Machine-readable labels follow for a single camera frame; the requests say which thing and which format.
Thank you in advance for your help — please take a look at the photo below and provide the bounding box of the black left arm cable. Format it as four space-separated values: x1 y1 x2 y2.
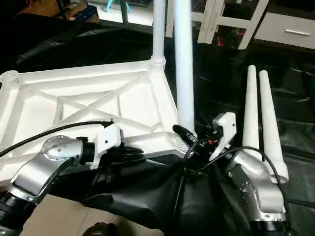
0 119 115 158

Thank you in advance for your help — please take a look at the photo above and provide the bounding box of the black mat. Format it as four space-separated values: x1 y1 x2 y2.
0 15 315 236

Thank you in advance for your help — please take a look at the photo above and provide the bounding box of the light blue plastic hanger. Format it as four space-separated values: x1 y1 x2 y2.
104 0 132 13

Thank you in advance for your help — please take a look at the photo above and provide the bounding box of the white plastic table leg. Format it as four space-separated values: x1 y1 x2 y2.
150 0 168 67
258 69 290 182
171 0 199 151
241 64 262 153

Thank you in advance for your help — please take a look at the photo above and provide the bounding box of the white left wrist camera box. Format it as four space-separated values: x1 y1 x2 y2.
93 123 124 171

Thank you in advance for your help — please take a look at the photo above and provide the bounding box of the white drawer unit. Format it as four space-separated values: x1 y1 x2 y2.
253 11 315 50

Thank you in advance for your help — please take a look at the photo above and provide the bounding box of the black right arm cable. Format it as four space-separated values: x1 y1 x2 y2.
172 140 287 232

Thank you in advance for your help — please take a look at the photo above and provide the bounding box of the white glass door cabinet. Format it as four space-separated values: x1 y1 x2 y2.
165 0 270 50

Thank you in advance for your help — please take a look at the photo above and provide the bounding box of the white plastic table top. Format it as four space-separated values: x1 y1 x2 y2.
0 60 198 182

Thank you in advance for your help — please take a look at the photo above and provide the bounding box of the grey left robot foot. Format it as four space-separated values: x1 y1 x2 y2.
81 222 119 236

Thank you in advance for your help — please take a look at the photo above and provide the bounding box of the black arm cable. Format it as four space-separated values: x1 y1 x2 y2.
172 140 287 232
0 119 115 158

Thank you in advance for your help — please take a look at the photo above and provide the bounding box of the blue box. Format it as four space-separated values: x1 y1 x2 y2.
69 4 102 23

